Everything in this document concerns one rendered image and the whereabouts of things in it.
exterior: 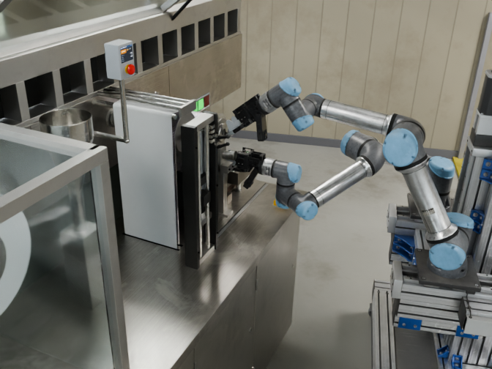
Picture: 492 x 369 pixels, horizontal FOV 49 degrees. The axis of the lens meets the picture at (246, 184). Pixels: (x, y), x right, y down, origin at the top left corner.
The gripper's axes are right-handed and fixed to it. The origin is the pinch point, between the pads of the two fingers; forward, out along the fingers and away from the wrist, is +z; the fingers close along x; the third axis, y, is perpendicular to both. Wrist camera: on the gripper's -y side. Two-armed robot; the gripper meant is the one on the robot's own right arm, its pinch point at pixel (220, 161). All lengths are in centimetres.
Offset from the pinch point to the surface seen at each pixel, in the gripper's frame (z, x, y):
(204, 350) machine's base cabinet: -29, 68, -34
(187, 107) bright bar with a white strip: -5, 35, 36
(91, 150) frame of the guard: -24, 105, 51
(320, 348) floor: -45, -26, -109
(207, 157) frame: -14.8, 38.6, 20.9
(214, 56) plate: 30, -51, 30
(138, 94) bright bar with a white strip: 15, 34, 37
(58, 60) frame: 30, 54, 52
